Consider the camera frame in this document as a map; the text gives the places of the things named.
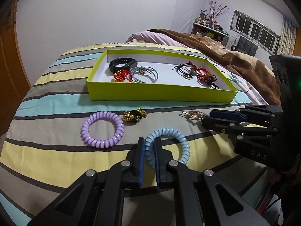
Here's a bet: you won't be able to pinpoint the dark purple beaded hair tie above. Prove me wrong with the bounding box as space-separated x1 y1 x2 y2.
196 74 220 90

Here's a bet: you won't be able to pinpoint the striped bed sheet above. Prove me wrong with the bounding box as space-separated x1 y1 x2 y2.
0 44 283 226

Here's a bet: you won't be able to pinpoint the pink crystal hair clip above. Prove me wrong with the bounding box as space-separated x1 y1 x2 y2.
181 110 211 124

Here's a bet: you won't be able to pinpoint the floral curtain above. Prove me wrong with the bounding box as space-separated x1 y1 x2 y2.
277 14 295 56

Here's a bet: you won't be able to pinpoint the purple spiral hair tie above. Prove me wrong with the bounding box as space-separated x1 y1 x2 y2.
81 111 125 149

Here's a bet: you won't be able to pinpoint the cluttered shelf desk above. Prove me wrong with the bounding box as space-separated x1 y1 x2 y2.
191 22 230 46

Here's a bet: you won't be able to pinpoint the lime green cardboard box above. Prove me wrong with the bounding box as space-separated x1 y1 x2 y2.
86 49 238 104

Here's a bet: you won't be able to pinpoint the red beaded hair tie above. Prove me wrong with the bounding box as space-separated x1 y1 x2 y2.
113 69 132 83

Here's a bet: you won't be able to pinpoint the pale pink pillow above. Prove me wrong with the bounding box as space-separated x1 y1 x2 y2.
126 31 189 50

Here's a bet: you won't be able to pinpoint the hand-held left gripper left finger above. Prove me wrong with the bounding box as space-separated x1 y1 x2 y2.
27 137 144 226

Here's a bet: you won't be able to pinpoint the black wristband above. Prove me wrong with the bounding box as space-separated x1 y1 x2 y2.
109 58 139 74

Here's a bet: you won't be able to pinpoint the gold bell hair tie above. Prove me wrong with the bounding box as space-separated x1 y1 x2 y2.
123 108 148 123

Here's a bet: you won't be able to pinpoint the black hair tie teal bead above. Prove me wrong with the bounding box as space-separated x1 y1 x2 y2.
173 61 199 79

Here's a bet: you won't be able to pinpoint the brown fleece blanket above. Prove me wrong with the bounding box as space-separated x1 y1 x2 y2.
144 28 281 105

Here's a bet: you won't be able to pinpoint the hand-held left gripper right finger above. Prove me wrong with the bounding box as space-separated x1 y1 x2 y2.
154 137 271 226

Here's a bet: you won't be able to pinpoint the light blue spiral hair tie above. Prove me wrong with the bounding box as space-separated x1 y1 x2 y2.
144 127 190 169

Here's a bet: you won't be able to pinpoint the row of bottles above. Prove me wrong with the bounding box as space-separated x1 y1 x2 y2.
194 10 215 27

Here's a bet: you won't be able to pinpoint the pink flower branches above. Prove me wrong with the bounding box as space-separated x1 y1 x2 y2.
208 0 230 20

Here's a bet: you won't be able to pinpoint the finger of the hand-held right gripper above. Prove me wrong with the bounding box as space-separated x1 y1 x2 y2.
202 117 278 138
209 105 283 124

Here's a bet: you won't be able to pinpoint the orange wooden door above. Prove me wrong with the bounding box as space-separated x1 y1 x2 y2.
0 0 32 137

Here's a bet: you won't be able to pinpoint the grey elastic hair ties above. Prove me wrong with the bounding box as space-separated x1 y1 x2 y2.
128 66 158 84

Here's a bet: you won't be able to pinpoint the black chair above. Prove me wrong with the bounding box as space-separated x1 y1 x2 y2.
235 36 259 57

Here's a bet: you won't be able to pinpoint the barred window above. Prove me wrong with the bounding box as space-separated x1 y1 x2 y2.
230 10 281 55

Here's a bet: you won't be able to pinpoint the white floral quilt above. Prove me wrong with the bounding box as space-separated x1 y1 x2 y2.
220 65 268 106

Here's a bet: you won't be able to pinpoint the red knotted cord bracelet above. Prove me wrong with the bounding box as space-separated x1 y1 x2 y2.
192 65 213 79

